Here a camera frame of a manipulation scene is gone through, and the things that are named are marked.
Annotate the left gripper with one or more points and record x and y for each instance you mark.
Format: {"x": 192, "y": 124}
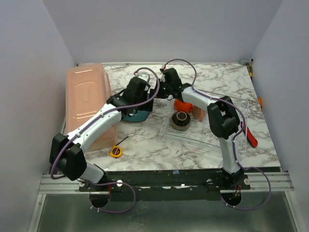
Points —
{"x": 147, "y": 106}

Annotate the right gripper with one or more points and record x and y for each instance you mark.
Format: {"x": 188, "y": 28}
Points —
{"x": 161, "y": 90}

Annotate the orange bowl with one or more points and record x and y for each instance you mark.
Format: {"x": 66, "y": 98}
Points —
{"x": 182, "y": 106}

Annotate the teal square plate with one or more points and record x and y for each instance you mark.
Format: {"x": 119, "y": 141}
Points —
{"x": 137, "y": 116}

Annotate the beige bowl dark rim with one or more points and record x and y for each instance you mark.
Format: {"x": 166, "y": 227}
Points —
{"x": 180, "y": 120}

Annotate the pink floral mug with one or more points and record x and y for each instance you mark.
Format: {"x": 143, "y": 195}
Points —
{"x": 198, "y": 113}

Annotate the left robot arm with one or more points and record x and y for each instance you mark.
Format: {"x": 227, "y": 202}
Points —
{"x": 67, "y": 151}

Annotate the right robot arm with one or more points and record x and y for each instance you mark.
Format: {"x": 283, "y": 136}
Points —
{"x": 223, "y": 118}

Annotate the clear dish rack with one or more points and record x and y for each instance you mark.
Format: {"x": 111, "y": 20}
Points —
{"x": 199, "y": 133}

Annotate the pink plastic storage box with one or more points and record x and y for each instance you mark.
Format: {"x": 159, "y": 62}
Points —
{"x": 87, "y": 89}

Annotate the yellow tape measure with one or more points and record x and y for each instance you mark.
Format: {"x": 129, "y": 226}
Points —
{"x": 116, "y": 151}

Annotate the yellow black tool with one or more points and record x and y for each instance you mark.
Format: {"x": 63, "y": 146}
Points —
{"x": 250, "y": 71}

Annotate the red black utensil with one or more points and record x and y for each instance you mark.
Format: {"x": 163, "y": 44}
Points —
{"x": 250, "y": 138}

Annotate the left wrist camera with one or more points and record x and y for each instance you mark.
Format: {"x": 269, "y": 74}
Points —
{"x": 144, "y": 76}

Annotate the orange clip on wall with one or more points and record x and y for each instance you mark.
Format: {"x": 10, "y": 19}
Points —
{"x": 260, "y": 102}

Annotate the black mounting rail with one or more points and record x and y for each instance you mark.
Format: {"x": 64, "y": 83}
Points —
{"x": 169, "y": 185}

